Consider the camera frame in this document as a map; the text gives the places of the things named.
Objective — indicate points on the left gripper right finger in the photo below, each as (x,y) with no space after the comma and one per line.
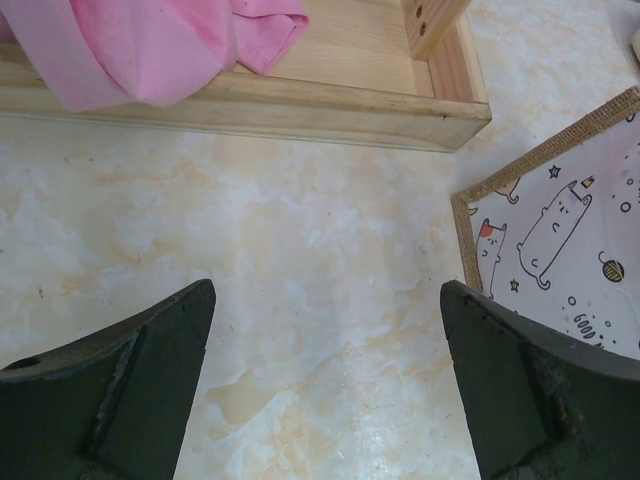
(539,404)

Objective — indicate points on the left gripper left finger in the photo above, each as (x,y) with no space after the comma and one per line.
(112,405)

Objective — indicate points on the canvas burlap tote bag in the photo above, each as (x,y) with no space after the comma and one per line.
(554,235)

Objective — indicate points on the pink t-shirt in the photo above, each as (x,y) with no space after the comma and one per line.
(98,54)

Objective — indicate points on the wooden clothes rack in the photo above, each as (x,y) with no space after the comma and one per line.
(402,74)

